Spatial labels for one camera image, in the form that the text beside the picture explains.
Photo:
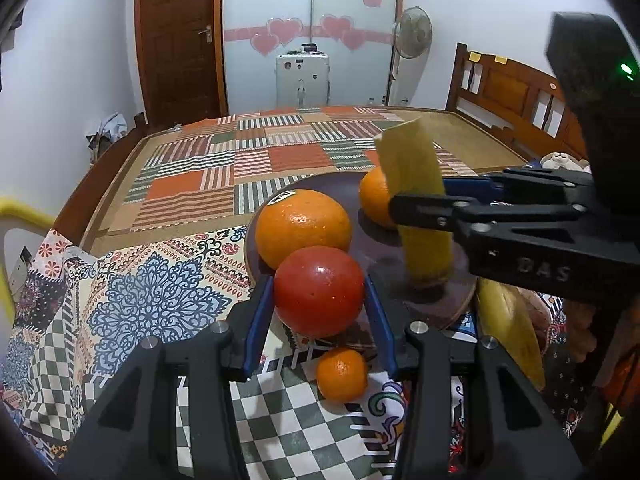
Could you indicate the large orange with sticker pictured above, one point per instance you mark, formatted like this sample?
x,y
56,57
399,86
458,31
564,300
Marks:
x,y
300,225

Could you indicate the pale orange sweet potato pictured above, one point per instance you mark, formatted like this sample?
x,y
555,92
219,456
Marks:
x,y
542,315

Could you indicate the black round container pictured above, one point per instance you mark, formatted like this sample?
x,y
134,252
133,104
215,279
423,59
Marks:
x,y
310,49

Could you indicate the white standing fan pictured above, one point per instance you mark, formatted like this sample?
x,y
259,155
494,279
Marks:
x,y
412,30

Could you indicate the medium orange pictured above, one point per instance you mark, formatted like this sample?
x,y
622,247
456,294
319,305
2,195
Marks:
x,y
375,195

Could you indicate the striped orange patchwork blanket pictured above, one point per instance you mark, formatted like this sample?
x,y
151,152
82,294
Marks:
x,y
250,160

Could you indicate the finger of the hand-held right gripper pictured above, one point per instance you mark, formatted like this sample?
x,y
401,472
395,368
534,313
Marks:
x,y
425,210
470,185

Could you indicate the dark wooden door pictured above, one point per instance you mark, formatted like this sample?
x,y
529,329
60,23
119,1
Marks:
x,y
175,35

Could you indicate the white box appliance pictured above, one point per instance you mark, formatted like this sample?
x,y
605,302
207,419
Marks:
x,y
302,75

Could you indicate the dark round plate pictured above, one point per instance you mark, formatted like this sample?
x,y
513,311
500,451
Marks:
x,y
380,255

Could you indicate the yellow banana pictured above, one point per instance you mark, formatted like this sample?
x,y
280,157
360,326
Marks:
x,y
410,170
510,330

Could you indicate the wooden bed with quilt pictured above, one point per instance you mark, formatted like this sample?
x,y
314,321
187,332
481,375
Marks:
x,y
505,85

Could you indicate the patterned patchwork cloth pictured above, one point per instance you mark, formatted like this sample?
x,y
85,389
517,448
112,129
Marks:
x,y
150,300

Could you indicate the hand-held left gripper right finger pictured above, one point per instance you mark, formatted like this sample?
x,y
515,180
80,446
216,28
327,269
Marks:
x,y
380,320

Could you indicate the red tomato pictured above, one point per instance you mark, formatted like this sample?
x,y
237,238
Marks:
x,y
320,290

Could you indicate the tan woven bed mat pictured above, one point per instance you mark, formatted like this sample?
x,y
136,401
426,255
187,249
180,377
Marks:
x,y
475,140

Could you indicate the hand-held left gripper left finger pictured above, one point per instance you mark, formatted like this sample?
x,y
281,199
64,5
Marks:
x,y
260,320

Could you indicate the pile of clothes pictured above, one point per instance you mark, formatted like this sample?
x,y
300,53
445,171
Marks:
x,y
107,130

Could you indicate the small mandarin orange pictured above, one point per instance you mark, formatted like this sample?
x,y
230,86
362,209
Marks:
x,y
342,375

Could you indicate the beige plush toy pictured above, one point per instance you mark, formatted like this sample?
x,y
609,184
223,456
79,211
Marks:
x,y
560,160

